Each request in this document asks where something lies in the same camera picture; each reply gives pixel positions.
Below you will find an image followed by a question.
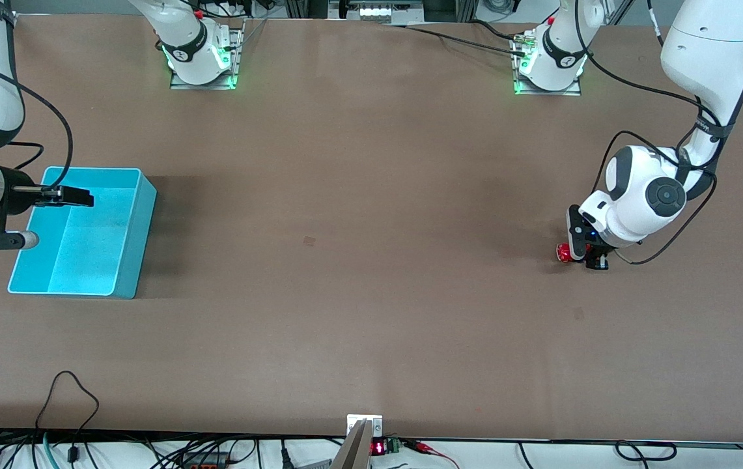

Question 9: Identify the red beetle toy car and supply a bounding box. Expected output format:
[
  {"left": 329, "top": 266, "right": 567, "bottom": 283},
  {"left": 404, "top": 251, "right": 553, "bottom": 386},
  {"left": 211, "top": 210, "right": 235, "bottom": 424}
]
[{"left": 555, "top": 238, "right": 600, "bottom": 264}]

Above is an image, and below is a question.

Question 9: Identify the blue plastic box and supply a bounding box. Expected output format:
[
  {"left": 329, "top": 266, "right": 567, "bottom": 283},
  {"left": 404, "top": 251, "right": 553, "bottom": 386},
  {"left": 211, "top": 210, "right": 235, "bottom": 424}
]
[{"left": 7, "top": 166, "right": 158, "bottom": 300}]

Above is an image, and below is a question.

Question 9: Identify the red clip lead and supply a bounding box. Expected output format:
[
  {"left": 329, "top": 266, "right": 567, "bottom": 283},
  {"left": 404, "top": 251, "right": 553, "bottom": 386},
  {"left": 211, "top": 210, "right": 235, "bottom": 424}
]
[{"left": 409, "top": 440, "right": 460, "bottom": 469}]

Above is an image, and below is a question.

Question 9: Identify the orange black power strip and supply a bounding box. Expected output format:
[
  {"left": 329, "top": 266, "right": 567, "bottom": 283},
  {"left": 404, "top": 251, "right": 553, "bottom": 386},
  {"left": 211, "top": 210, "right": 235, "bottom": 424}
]
[{"left": 181, "top": 452, "right": 230, "bottom": 469}]

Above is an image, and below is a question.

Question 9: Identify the lit background device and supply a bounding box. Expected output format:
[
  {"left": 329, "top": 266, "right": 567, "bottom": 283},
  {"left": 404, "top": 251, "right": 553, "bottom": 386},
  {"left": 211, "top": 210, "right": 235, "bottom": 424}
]
[{"left": 329, "top": 0, "right": 425, "bottom": 21}]

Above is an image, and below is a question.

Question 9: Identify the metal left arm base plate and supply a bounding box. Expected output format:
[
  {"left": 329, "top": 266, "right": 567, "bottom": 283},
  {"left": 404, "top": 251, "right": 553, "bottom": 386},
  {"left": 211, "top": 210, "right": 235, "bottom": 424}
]
[{"left": 512, "top": 29, "right": 583, "bottom": 97}]

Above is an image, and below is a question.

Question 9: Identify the thin black looped cable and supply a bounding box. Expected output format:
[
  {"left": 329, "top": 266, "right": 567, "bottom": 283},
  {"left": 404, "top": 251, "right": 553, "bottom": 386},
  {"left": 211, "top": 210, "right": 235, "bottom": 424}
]
[{"left": 35, "top": 371, "right": 100, "bottom": 469}]

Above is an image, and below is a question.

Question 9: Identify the black coiled cable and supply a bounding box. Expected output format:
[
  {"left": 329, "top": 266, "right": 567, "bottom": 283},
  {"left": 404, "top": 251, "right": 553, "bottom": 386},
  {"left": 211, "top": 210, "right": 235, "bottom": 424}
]
[{"left": 615, "top": 440, "right": 678, "bottom": 462}]

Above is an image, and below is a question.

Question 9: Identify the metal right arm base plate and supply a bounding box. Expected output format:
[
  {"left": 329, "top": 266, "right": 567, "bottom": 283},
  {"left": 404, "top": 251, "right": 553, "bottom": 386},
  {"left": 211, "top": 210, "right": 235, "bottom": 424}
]
[{"left": 169, "top": 20, "right": 245, "bottom": 91}]

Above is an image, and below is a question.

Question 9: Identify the short black table cable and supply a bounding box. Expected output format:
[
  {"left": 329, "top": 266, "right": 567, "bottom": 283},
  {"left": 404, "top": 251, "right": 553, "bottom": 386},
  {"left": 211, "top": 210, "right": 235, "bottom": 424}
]
[{"left": 472, "top": 20, "right": 518, "bottom": 41}]

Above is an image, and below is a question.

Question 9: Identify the long black table cable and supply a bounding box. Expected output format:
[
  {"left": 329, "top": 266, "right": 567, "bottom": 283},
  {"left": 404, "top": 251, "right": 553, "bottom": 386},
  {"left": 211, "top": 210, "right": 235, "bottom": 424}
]
[{"left": 376, "top": 23, "right": 529, "bottom": 58}]

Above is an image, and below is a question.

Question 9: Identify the teal cable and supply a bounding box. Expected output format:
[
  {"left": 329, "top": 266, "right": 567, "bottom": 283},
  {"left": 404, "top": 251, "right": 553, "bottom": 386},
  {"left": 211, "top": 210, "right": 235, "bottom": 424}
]
[{"left": 42, "top": 431, "right": 61, "bottom": 469}]

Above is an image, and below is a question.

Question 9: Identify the white metal bracket plate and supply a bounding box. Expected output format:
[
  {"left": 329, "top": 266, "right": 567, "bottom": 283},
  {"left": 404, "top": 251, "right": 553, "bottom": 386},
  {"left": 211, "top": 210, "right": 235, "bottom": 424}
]
[{"left": 346, "top": 414, "right": 384, "bottom": 438}]

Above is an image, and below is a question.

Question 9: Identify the grey metal camera bar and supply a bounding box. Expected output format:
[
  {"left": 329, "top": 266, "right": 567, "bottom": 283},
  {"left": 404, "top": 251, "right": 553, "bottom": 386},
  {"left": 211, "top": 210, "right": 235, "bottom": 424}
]
[{"left": 329, "top": 420, "right": 372, "bottom": 469}]

